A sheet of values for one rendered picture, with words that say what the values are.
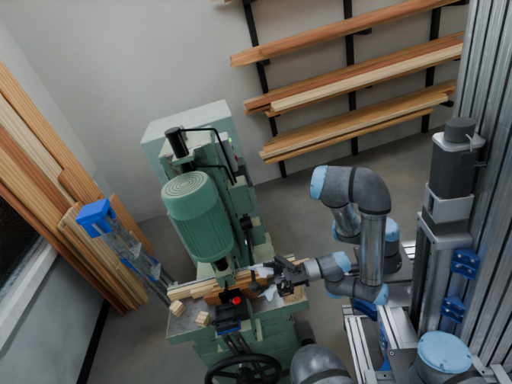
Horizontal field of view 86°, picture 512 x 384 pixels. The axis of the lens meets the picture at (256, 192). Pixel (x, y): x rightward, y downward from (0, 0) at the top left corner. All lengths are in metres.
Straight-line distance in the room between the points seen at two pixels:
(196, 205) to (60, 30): 2.65
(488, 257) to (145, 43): 2.98
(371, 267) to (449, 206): 0.30
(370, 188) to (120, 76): 2.78
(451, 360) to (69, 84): 3.38
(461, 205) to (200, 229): 0.77
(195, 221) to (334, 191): 0.47
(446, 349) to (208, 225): 0.77
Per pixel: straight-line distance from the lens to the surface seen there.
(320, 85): 2.94
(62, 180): 2.61
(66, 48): 3.34
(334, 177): 0.89
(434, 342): 0.98
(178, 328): 1.31
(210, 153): 1.11
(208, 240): 1.01
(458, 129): 0.78
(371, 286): 1.05
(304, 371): 0.67
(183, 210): 0.93
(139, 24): 3.16
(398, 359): 1.19
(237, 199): 1.21
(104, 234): 1.90
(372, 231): 0.94
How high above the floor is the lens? 1.90
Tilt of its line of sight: 33 degrees down
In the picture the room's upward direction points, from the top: 17 degrees counter-clockwise
